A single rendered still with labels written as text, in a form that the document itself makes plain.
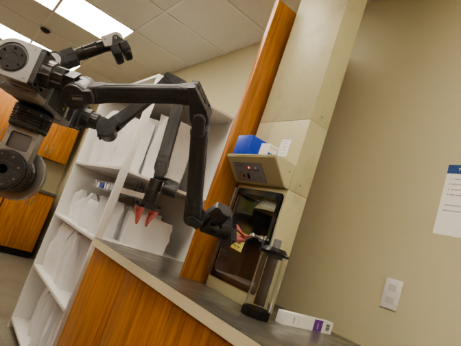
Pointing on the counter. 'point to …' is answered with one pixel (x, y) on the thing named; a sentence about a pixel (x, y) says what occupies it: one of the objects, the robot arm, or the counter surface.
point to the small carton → (267, 149)
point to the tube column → (314, 61)
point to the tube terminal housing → (307, 147)
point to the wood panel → (264, 64)
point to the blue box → (247, 145)
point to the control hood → (285, 169)
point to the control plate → (250, 171)
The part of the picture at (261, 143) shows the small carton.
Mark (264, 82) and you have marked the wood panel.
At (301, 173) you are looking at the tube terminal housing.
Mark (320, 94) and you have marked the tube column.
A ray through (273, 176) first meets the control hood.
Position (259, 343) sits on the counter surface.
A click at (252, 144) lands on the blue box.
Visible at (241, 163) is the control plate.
